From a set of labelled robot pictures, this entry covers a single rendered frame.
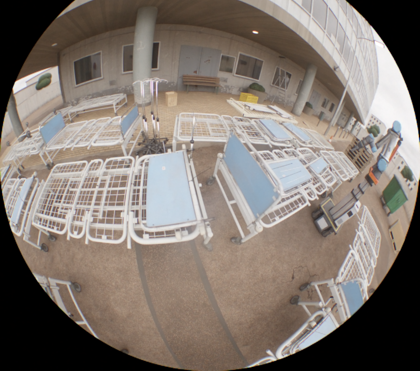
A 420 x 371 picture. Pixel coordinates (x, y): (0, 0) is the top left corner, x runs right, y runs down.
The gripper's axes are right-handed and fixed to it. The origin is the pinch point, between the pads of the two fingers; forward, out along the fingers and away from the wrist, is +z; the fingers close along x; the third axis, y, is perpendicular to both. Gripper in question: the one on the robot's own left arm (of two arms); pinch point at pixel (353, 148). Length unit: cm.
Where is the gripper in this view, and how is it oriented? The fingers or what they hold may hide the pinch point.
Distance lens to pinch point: 181.9
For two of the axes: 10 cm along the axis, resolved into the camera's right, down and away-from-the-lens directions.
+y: -3.6, -8.8, 3.0
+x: -9.1, 2.7, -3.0
